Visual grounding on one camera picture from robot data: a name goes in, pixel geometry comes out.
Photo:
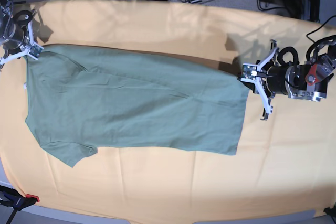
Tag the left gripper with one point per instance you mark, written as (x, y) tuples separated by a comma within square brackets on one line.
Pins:
[(275, 81)]

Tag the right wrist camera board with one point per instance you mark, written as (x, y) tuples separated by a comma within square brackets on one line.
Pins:
[(35, 51)]

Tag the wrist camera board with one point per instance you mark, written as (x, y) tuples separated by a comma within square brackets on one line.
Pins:
[(248, 72), (35, 51)]

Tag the green T-shirt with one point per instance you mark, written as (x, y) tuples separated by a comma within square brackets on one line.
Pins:
[(82, 98)]

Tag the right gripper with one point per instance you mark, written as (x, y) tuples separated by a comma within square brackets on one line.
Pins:
[(13, 34)]

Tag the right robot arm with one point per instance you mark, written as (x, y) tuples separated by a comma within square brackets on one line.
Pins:
[(7, 7)]

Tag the black corner clamp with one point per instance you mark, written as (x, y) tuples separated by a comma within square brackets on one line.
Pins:
[(330, 211)]

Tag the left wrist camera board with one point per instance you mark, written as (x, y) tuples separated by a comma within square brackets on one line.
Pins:
[(248, 72)]

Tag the black red table clamp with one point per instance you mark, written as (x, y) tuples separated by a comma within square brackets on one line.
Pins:
[(13, 199)]

